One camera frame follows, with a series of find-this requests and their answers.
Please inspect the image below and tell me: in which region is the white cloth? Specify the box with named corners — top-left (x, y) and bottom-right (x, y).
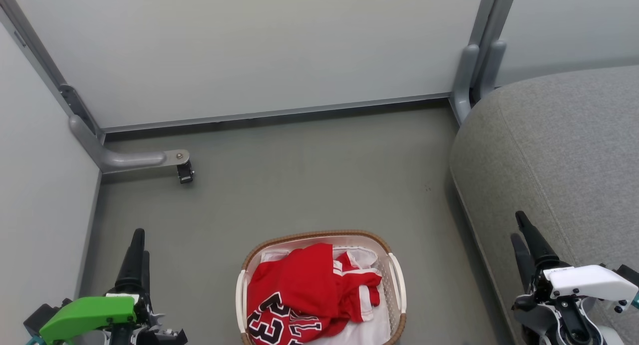
top-left (260, 245), bottom-right (393, 345)

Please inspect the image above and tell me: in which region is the short grey partition foot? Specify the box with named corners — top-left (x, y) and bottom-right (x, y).
top-left (478, 39), bottom-right (508, 102)
top-left (452, 44), bottom-right (480, 124)

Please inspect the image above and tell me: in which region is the grey partition bottom rail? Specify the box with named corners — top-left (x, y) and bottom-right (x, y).
top-left (102, 92), bottom-right (451, 134)

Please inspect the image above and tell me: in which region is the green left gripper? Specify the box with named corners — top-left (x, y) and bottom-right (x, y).
top-left (39, 228), bottom-right (188, 345)

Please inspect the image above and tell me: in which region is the long grey partition foot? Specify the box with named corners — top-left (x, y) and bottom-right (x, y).
top-left (69, 114), bottom-right (191, 174)

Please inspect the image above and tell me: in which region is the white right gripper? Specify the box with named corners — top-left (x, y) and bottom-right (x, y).
top-left (510, 211), bottom-right (639, 313)

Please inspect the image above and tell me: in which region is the white laundry basket brown rim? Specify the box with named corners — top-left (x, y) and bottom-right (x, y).
top-left (235, 229), bottom-right (407, 345)

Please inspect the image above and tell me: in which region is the grey fabric sofa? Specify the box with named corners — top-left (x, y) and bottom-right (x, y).
top-left (448, 64), bottom-right (639, 345)

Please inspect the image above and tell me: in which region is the red basketball jersey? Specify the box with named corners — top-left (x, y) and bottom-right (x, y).
top-left (247, 243), bottom-right (383, 345)

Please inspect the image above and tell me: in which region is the grey partition post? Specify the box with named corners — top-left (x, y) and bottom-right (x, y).
top-left (0, 0), bottom-right (106, 145)
top-left (468, 0), bottom-right (520, 93)

